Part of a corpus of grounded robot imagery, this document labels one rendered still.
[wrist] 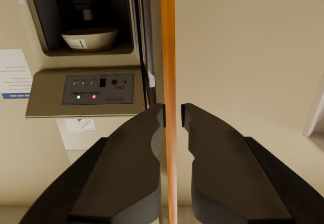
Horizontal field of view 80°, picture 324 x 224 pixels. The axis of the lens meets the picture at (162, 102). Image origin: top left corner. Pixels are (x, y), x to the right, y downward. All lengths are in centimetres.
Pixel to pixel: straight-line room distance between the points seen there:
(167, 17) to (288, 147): 120
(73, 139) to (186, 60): 63
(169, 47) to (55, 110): 34
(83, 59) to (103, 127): 23
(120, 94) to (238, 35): 69
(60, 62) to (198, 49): 63
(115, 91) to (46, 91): 19
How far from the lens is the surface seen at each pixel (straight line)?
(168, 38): 46
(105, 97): 54
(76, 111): 56
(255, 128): 129
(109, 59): 58
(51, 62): 65
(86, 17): 68
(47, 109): 60
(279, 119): 131
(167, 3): 45
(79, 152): 80
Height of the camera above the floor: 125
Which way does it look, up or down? 27 degrees up
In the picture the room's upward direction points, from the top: 177 degrees clockwise
